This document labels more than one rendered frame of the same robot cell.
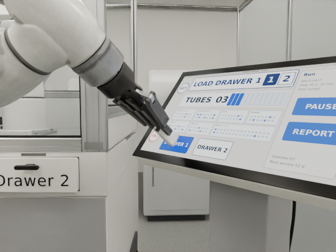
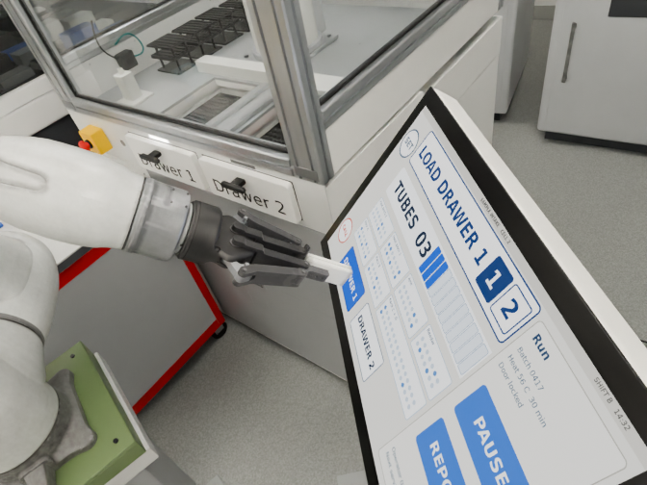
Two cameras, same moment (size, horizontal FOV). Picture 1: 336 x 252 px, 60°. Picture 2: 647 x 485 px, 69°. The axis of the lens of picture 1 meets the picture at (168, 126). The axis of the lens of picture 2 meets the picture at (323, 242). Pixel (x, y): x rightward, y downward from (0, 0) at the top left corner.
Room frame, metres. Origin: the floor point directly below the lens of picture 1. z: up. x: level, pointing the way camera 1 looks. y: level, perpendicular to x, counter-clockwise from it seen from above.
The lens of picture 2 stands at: (0.37, -0.32, 1.51)
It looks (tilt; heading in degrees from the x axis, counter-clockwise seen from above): 43 degrees down; 46
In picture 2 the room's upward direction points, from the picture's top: 14 degrees counter-clockwise
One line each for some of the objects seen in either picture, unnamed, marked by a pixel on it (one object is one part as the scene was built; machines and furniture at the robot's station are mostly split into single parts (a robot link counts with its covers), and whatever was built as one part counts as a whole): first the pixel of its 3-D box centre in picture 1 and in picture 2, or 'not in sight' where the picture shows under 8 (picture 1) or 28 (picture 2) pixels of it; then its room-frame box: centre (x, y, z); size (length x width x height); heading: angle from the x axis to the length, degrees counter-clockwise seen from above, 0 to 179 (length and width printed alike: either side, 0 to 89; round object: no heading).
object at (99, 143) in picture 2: not in sight; (94, 140); (0.91, 1.08, 0.88); 0.07 x 0.05 x 0.07; 90
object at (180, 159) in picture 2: not in sight; (166, 160); (0.92, 0.75, 0.87); 0.29 x 0.02 x 0.11; 90
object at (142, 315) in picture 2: not in sight; (88, 296); (0.62, 1.16, 0.38); 0.62 x 0.58 x 0.76; 90
